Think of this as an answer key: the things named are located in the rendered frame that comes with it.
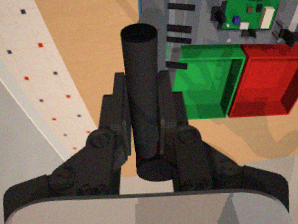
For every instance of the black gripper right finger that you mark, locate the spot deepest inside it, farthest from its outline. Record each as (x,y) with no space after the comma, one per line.
(199,165)

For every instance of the green circuit board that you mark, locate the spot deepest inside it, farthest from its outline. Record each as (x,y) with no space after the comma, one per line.
(250,14)

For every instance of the red open-top bin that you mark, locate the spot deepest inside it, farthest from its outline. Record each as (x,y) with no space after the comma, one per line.
(270,86)

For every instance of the green bin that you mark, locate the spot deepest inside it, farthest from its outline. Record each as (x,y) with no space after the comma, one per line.
(208,85)

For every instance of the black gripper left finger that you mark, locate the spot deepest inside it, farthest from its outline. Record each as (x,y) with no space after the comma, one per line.
(92,168)

